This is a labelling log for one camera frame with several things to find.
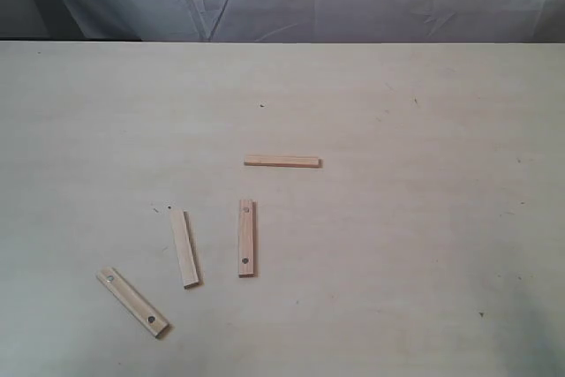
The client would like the wooden stick with holes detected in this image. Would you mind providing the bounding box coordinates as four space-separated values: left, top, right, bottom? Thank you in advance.
96 267 170 338
237 199 255 278

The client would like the plain wooden stick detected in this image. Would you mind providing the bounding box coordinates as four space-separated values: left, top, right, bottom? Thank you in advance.
169 209 200 289

